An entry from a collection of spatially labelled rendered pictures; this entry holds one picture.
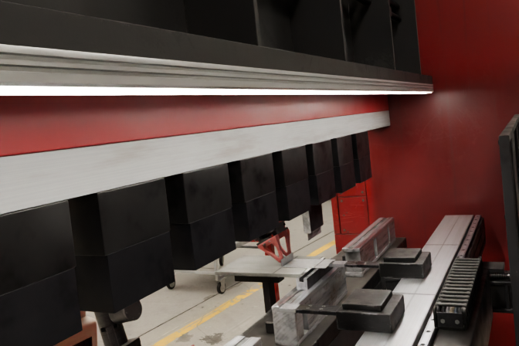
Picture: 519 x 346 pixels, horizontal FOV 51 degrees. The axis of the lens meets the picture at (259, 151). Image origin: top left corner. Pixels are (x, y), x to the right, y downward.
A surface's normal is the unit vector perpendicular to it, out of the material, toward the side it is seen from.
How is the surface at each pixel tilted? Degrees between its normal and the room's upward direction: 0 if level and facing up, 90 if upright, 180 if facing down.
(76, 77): 90
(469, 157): 90
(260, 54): 90
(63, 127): 90
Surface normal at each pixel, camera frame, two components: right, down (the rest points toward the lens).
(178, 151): 0.89, -0.07
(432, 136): -0.44, 0.10
